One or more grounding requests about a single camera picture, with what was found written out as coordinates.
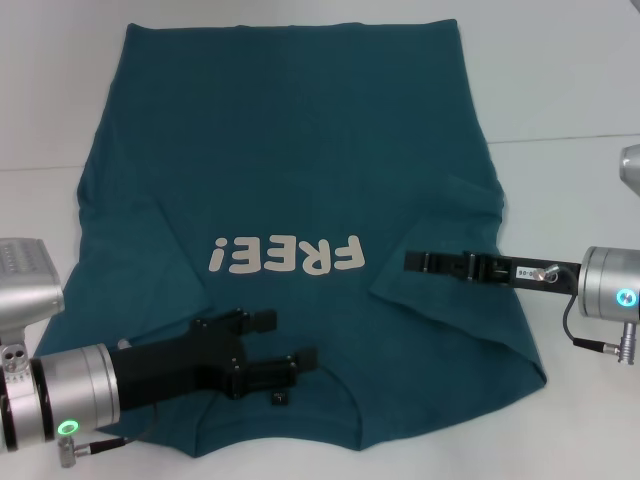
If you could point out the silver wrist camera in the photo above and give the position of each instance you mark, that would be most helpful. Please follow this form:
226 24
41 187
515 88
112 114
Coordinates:
631 170
27 290

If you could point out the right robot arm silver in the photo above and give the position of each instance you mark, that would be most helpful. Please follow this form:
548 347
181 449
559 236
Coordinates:
600 285

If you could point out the teal t-shirt with FREE print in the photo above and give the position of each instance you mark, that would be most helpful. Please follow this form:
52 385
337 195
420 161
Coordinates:
280 150

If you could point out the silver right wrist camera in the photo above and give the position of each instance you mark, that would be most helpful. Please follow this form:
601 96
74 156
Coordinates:
631 170

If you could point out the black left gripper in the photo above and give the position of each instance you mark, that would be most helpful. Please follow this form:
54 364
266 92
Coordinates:
170 367

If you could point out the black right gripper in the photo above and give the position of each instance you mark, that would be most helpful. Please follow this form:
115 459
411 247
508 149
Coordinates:
505 272

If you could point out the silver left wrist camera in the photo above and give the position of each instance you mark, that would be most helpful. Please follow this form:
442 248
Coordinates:
27 290

